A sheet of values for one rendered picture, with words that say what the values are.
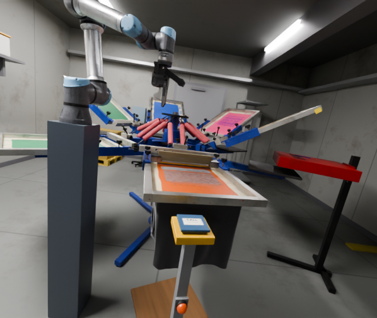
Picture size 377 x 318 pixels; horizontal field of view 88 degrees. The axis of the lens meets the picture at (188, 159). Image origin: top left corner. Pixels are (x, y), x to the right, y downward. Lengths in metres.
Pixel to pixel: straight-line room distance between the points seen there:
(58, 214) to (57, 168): 0.26
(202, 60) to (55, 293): 4.99
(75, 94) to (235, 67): 4.69
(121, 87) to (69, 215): 4.53
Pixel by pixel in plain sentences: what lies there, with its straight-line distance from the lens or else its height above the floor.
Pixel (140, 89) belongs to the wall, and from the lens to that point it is 5.37.
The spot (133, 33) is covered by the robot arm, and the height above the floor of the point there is 1.63.
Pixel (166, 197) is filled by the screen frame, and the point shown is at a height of 0.98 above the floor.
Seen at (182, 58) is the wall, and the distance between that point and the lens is 5.39.
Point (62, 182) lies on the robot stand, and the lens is 1.21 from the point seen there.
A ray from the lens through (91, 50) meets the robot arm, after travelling 1.31.
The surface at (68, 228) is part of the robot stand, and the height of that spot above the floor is 0.63.
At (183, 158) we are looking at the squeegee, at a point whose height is 1.03.
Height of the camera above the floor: 1.32
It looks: 12 degrees down
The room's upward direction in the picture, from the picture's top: 9 degrees clockwise
